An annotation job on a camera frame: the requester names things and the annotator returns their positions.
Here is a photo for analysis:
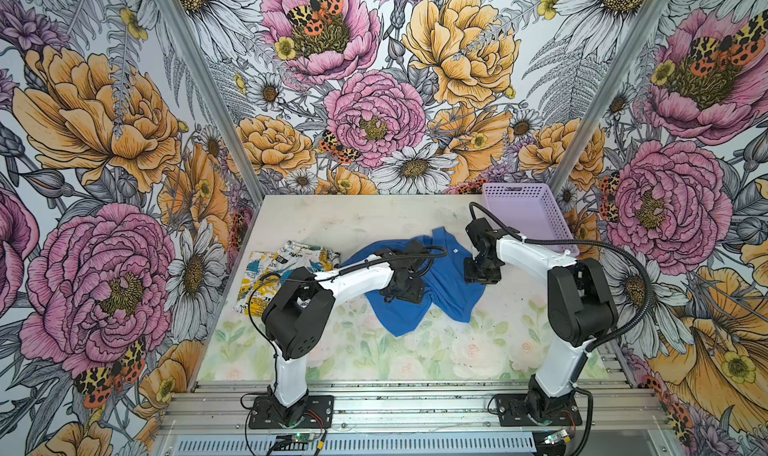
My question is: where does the aluminium mounting rail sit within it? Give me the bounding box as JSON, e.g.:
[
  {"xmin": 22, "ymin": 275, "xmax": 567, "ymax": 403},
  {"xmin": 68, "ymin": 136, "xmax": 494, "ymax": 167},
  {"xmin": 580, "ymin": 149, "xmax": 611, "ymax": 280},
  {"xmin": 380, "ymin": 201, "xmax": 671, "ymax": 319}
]
[{"xmin": 159, "ymin": 380, "xmax": 667, "ymax": 435}]

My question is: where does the blue cloth garment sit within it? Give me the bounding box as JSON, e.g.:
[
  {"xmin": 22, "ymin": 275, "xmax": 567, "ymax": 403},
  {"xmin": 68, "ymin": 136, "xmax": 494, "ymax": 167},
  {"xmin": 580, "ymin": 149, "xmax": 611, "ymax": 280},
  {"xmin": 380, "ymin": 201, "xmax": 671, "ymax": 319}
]
[{"xmin": 366, "ymin": 227, "xmax": 485, "ymax": 337}]

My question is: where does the white teal yellow printed garment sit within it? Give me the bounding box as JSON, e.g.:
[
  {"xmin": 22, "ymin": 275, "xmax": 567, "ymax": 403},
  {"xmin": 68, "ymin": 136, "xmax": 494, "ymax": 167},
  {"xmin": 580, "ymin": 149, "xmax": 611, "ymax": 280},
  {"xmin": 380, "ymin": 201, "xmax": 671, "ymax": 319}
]
[{"xmin": 233, "ymin": 241, "xmax": 341, "ymax": 317}]

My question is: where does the aluminium corner post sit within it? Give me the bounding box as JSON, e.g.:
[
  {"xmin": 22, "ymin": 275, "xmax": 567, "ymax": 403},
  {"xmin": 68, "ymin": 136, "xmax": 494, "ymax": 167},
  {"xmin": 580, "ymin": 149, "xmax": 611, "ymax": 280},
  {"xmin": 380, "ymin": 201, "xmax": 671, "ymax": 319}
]
[
  {"xmin": 547, "ymin": 0, "xmax": 670, "ymax": 194},
  {"xmin": 155, "ymin": 0, "xmax": 265, "ymax": 210}
]

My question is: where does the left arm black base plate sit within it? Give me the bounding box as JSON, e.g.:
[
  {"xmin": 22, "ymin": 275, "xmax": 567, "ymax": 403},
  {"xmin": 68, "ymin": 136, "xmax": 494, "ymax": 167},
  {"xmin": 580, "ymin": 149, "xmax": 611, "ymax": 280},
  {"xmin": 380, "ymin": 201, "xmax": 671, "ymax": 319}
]
[{"xmin": 247, "ymin": 394, "xmax": 335, "ymax": 430}]

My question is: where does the white slotted cable duct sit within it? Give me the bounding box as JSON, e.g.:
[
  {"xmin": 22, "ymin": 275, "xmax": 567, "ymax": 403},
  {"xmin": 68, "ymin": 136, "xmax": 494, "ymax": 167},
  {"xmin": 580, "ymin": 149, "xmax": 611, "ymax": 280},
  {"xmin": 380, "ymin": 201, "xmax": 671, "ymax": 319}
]
[{"xmin": 166, "ymin": 432, "xmax": 536, "ymax": 455}]

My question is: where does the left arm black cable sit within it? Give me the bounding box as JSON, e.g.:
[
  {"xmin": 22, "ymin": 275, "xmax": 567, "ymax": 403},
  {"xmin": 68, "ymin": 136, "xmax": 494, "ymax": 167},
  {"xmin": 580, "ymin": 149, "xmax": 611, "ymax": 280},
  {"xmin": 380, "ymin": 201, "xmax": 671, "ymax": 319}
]
[{"xmin": 241, "ymin": 244, "xmax": 450, "ymax": 456}]

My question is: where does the green circuit board right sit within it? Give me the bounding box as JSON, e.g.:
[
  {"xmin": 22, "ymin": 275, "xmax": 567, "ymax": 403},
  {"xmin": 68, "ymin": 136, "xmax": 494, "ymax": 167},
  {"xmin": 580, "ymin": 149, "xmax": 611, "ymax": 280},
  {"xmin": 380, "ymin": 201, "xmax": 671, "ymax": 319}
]
[{"xmin": 542, "ymin": 429, "xmax": 571, "ymax": 445}]

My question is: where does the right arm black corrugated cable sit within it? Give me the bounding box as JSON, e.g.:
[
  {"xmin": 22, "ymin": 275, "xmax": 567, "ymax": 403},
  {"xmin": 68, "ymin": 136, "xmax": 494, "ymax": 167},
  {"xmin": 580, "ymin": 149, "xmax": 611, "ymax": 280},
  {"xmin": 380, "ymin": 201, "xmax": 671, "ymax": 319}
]
[{"xmin": 467, "ymin": 201, "xmax": 655, "ymax": 456}]

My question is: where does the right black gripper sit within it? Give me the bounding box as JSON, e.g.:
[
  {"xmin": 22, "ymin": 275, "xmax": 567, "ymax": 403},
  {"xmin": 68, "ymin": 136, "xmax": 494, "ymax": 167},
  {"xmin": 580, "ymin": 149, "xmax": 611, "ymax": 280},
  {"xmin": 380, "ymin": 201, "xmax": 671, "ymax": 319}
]
[{"xmin": 462, "ymin": 252, "xmax": 501, "ymax": 286}]

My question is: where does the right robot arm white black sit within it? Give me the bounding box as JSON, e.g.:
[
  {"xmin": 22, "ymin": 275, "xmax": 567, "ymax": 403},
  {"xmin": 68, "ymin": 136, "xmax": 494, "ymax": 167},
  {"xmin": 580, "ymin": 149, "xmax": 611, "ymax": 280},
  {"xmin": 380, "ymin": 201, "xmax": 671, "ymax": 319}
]
[{"xmin": 464, "ymin": 218, "xmax": 618, "ymax": 426}]

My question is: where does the green circuit board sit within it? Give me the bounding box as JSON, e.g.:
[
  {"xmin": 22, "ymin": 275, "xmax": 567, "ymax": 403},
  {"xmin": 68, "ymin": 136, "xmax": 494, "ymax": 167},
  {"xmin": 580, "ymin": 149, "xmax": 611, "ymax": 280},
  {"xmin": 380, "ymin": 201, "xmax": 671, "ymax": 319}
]
[
  {"xmin": 268, "ymin": 433, "xmax": 325, "ymax": 455},
  {"xmin": 542, "ymin": 429, "xmax": 571, "ymax": 445}
]

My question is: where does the lavender plastic laundry basket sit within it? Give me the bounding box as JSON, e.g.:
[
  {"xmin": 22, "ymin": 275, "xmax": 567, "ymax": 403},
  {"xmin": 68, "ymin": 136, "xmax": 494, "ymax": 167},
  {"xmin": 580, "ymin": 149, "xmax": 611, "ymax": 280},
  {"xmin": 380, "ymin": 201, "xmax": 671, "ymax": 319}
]
[{"xmin": 482, "ymin": 183, "xmax": 572, "ymax": 240}]

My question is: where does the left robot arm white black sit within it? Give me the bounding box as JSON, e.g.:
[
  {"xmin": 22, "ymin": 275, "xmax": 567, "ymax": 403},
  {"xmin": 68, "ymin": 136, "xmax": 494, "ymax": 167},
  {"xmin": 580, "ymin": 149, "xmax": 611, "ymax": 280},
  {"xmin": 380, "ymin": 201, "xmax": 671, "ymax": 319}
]
[{"xmin": 252, "ymin": 241, "xmax": 447, "ymax": 428}]

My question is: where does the right aluminium corner post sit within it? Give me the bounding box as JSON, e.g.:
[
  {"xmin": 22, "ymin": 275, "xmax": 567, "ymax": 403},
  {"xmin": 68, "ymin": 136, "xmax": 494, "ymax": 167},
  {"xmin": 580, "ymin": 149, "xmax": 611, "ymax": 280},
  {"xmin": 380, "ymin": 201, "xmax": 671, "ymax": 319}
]
[{"xmin": 547, "ymin": 0, "xmax": 670, "ymax": 194}]

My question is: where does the left aluminium corner post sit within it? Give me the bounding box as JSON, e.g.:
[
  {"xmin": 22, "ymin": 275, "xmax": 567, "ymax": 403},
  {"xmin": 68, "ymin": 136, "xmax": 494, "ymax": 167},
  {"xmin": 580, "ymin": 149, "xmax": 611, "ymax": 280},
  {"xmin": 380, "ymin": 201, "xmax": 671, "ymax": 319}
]
[{"xmin": 155, "ymin": 0, "xmax": 265, "ymax": 210}]

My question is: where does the green circuit board left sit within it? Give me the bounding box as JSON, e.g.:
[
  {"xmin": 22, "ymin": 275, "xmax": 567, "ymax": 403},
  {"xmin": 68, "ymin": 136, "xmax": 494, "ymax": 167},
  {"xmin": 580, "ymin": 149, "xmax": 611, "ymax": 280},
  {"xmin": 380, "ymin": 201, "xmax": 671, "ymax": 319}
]
[{"xmin": 268, "ymin": 433, "xmax": 325, "ymax": 455}]

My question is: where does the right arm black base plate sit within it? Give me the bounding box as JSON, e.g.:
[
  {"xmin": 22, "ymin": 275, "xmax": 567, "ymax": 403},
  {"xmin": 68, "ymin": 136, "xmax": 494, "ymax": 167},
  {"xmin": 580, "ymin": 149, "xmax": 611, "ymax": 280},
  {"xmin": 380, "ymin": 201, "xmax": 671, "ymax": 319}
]
[{"xmin": 490, "ymin": 391, "xmax": 583, "ymax": 427}]

